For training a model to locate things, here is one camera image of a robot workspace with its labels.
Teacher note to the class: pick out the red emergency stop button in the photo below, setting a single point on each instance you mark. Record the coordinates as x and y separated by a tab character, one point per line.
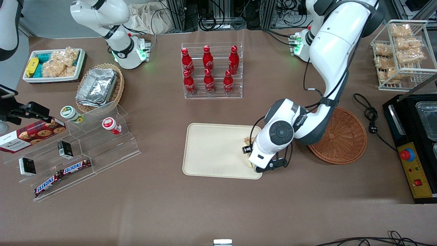
407	154

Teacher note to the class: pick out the red lid snack cup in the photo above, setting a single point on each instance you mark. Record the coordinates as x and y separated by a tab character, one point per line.
111	125

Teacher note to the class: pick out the tan oval wicker basket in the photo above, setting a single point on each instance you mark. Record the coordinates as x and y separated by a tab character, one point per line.
119	89

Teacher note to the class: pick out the red Walkers cookie box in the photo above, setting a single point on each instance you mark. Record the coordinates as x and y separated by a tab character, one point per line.
30	136

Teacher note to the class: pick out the yellow snack packet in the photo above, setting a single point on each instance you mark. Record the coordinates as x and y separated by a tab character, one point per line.
31	66

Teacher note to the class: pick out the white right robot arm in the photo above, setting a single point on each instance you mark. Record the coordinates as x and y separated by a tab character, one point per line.
123	51

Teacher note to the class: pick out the triangular sandwich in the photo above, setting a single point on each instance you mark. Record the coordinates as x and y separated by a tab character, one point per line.
248	140

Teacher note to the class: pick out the green lid snack cup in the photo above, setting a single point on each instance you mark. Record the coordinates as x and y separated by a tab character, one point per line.
71	113

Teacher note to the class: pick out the black countertop appliance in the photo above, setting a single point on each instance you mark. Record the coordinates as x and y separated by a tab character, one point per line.
406	116

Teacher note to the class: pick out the small black snack box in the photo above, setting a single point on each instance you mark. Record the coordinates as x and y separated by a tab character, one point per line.
27	166
65	149

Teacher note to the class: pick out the clear bag rice crackers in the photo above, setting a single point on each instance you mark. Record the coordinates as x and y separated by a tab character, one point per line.
61	63

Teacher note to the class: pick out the clear acrylic bottle rack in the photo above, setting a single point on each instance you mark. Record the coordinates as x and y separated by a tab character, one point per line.
213	96

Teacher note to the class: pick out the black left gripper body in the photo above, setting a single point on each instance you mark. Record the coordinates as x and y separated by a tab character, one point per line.
246	149

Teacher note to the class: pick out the Snickers chocolate bar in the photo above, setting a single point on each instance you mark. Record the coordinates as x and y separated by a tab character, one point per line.
75	166
47	184

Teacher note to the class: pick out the black aluminium frame post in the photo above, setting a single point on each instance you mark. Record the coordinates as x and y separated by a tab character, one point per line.
181	15
263	13

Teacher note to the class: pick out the yellow control panel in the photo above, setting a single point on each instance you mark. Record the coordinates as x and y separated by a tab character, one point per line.
418	174

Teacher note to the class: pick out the red cola bottle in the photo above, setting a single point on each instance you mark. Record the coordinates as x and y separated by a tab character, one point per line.
209	82
187	61
208	58
228	83
189	83
234	60

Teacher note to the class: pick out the beige plastic serving tray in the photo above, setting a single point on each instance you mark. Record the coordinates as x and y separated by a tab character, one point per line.
215	150

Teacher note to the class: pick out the silver foil container stack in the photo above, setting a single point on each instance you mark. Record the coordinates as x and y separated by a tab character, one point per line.
97	87

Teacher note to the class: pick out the brown round wicker basket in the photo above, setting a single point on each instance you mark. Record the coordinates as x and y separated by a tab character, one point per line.
344	140

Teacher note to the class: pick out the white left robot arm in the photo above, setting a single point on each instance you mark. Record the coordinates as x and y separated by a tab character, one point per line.
334	44

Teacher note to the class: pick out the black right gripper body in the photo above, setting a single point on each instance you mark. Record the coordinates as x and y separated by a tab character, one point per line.
13	113

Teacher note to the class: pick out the clear acrylic step display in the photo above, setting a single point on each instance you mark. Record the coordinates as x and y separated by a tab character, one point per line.
102	150

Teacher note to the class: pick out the clear plastic container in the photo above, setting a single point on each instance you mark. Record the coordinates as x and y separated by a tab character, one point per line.
428	119

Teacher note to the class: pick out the white rectangular plastic bin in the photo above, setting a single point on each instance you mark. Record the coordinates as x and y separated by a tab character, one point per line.
81	63

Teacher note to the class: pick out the teal snack packet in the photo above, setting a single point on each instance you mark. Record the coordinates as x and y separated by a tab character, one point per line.
42	58

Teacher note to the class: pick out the beige cloth bag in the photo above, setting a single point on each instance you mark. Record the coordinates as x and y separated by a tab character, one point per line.
150	18

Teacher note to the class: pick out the clear bag fried snack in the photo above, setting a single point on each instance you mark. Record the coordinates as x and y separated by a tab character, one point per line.
401	30
387	75
409	43
410	55
383	50
385	62

